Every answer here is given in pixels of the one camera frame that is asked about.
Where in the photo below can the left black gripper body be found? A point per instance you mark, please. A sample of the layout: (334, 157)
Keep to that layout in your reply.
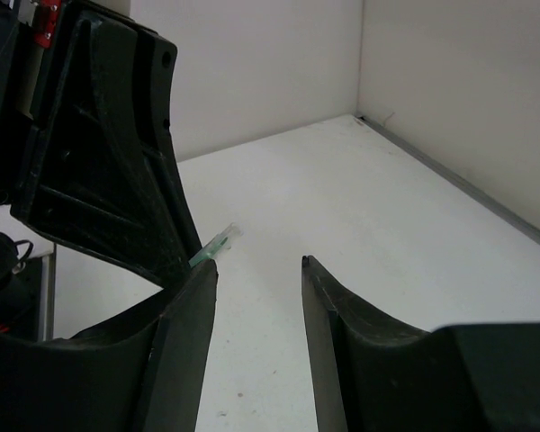
(36, 119)

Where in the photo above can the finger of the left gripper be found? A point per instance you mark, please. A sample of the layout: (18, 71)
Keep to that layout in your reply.
(99, 172)

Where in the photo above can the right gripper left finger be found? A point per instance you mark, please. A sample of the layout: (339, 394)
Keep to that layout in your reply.
(141, 370)

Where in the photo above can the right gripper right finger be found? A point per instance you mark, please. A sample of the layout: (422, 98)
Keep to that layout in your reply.
(372, 372)

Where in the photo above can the aluminium rail back edge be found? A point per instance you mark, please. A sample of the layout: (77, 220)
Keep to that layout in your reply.
(459, 182)

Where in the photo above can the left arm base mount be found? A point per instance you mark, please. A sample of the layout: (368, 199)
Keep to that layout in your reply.
(27, 289)

